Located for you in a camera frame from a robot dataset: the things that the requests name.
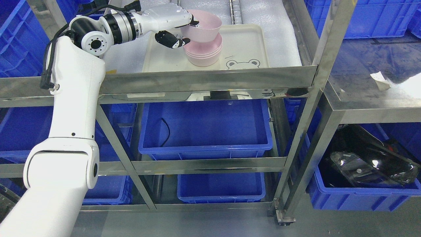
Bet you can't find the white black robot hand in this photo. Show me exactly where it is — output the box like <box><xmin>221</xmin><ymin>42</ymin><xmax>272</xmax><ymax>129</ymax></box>
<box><xmin>135</xmin><ymin>3</ymin><xmax>200</xmax><ymax>49</ymax></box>

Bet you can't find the pink plastic bowl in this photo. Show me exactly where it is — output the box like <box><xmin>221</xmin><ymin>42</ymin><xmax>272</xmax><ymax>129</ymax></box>
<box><xmin>180</xmin><ymin>9</ymin><xmax>222</xmax><ymax>42</ymax></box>

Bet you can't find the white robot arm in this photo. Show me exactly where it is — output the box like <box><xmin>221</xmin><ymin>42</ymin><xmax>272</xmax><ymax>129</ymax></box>
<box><xmin>1</xmin><ymin>16</ymin><xmax>114</xmax><ymax>237</ymax></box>

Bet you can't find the stack of pink bowls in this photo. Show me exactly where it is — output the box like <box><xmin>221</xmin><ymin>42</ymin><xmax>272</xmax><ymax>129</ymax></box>
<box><xmin>183</xmin><ymin>33</ymin><xmax>223</xmax><ymax>66</ymax></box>

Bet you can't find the blue bin under shelf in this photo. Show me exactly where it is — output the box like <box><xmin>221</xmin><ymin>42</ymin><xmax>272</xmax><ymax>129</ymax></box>
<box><xmin>138</xmin><ymin>99</ymin><xmax>273</xmax><ymax>161</ymax></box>

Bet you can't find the blue bin bottom shelf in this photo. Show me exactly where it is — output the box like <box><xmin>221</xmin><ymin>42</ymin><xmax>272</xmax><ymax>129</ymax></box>
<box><xmin>177</xmin><ymin>172</ymin><xmax>266</xmax><ymax>204</ymax></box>

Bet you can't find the stainless steel shelf rack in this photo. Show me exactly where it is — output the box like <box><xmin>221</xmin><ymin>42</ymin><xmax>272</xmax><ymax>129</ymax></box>
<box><xmin>0</xmin><ymin>0</ymin><xmax>421</xmax><ymax>226</ymax></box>

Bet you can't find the cream bear tray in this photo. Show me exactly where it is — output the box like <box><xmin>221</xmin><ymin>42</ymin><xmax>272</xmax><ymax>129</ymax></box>
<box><xmin>142</xmin><ymin>24</ymin><xmax>269</xmax><ymax>72</ymax></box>

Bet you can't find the white paper scrap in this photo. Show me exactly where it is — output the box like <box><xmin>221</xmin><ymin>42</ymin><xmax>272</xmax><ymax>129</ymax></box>
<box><xmin>370</xmin><ymin>71</ymin><xmax>391</xmax><ymax>91</ymax></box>

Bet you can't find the black glossy car part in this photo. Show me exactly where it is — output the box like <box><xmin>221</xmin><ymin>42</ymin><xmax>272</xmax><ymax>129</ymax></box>
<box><xmin>318</xmin><ymin>124</ymin><xmax>420</xmax><ymax>189</ymax></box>

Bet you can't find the blue bin with black part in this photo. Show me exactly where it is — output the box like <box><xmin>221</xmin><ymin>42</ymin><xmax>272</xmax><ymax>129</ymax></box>
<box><xmin>307</xmin><ymin>123</ymin><xmax>420</xmax><ymax>212</ymax></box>

